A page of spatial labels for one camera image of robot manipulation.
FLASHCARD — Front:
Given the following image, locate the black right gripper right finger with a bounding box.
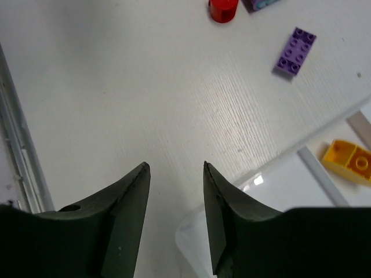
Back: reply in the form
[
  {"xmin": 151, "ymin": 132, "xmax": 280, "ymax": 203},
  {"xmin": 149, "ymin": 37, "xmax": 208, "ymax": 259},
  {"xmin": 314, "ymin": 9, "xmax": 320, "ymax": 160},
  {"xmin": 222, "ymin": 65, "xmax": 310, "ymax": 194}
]
[{"xmin": 203, "ymin": 163, "xmax": 370, "ymax": 277}]

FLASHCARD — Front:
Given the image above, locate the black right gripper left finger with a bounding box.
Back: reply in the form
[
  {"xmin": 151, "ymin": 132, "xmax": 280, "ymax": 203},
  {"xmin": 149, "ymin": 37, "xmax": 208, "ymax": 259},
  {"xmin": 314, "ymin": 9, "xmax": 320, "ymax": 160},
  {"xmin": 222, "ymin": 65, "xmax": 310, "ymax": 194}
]
[{"xmin": 1, "ymin": 163, "xmax": 151, "ymax": 277}]

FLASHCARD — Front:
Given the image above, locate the yellow round lego piece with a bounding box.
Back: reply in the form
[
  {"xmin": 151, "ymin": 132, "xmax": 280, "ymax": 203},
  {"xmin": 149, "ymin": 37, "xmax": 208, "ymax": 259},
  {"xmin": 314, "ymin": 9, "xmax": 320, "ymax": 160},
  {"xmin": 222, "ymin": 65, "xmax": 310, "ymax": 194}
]
[{"xmin": 321, "ymin": 140, "xmax": 370, "ymax": 186}]

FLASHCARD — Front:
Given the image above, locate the purple lego plate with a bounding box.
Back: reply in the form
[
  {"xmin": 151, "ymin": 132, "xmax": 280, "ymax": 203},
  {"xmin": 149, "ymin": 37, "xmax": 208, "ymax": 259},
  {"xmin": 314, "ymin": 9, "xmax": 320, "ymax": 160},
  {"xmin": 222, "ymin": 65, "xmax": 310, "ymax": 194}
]
[{"xmin": 272, "ymin": 27, "xmax": 317, "ymax": 78}]

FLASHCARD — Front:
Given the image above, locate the red round lego piece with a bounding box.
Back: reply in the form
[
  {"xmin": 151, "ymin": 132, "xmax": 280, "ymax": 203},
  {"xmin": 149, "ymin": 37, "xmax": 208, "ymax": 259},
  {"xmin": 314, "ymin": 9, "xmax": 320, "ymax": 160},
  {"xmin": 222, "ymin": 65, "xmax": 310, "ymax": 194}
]
[{"xmin": 208, "ymin": 0, "xmax": 239, "ymax": 23}]

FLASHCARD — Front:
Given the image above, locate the purple tall lego brick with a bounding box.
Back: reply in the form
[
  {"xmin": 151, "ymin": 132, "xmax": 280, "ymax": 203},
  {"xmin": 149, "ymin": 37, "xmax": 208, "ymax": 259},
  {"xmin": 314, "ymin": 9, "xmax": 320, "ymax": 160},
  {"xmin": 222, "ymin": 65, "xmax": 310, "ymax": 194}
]
[{"xmin": 241, "ymin": 0, "xmax": 279, "ymax": 13}]

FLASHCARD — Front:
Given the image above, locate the white divided sorting tray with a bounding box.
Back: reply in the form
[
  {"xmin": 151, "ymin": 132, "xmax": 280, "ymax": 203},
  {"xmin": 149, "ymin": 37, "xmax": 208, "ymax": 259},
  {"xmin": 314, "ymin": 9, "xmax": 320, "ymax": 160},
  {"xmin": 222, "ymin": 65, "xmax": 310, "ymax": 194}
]
[{"xmin": 175, "ymin": 104, "xmax": 370, "ymax": 277}]

